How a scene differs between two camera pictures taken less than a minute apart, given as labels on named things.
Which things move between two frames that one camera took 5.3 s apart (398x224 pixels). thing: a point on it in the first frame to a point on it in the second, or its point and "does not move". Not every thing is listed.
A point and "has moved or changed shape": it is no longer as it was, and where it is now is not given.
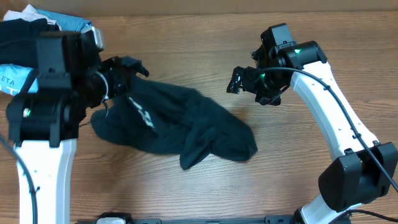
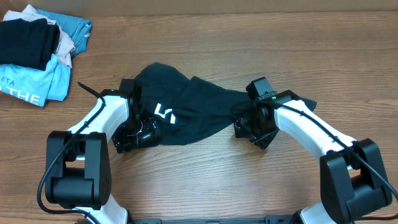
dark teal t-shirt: x=168 y=119 has moved or changed shape
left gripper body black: x=112 y=80 to x=141 y=128
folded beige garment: x=29 y=14 does not move
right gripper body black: x=249 y=82 to x=257 y=134
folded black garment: x=18 y=40 does not move
